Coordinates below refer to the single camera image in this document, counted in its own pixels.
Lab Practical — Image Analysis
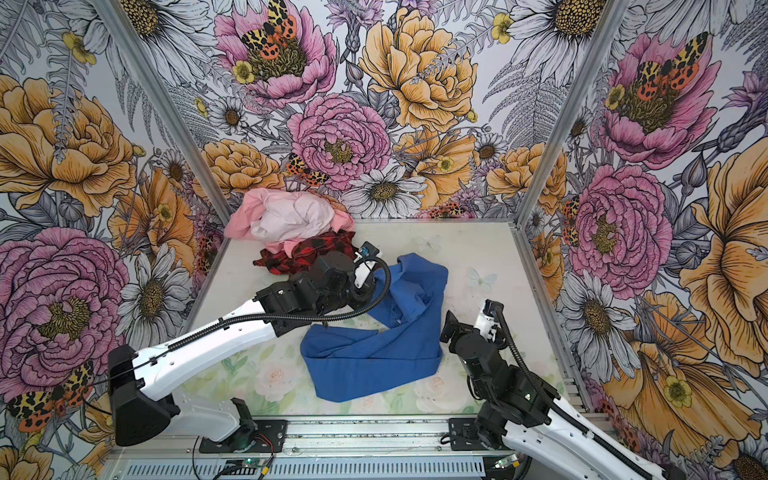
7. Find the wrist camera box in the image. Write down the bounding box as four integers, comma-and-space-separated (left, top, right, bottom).
474, 299, 507, 350
354, 241, 380, 289

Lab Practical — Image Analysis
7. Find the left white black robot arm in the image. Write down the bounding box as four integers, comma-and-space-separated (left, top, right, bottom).
108, 252, 376, 451

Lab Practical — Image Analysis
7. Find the pink cloth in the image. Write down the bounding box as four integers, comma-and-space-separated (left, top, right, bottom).
224, 188, 354, 253

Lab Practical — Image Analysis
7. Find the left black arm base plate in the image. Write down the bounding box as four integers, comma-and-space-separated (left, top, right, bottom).
198, 419, 288, 454

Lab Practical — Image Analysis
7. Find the aluminium corner post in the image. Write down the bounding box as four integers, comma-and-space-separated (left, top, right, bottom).
515, 0, 630, 229
94, 1, 231, 224

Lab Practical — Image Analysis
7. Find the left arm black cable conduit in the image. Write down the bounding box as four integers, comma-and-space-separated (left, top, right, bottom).
89, 254, 392, 388

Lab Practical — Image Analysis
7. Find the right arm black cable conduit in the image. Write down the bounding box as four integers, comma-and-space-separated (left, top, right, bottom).
488, 301, 667, 480

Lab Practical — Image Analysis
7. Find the blue cloth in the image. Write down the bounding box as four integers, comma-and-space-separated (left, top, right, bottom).
300, 253, 449, 403

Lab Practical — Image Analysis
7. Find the red black plaid cloth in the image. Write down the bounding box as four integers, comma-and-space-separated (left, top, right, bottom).
253, 230, 357, 275

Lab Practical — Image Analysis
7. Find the right aluminium corner post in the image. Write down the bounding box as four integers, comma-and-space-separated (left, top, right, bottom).
515, 0, 630, 229

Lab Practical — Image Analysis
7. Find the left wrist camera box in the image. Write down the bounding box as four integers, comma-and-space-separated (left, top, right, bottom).
354, 241, 380, 289

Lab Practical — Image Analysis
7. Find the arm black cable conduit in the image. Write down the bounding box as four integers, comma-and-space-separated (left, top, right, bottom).
488, 301, 667, 480
89, 254, 392, 388

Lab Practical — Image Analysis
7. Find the left aluminium corner post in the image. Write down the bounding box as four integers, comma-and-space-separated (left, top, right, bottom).
94, 1, 231, 224

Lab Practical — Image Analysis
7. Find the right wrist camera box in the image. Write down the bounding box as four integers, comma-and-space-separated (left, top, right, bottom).
474, 299, 507, 350

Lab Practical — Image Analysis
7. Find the aluminium front rail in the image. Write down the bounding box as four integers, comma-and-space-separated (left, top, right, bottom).
107, 412, 622, 458

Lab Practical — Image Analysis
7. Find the pale lilac white cloth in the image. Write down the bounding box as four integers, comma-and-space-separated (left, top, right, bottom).
249, 189, 335, 243

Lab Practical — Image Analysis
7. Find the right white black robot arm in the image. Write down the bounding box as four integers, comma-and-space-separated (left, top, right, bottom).
440, 301, 686, 479

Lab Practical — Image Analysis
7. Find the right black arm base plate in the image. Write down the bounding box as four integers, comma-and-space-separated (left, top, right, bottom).
440, 417, 508, 451

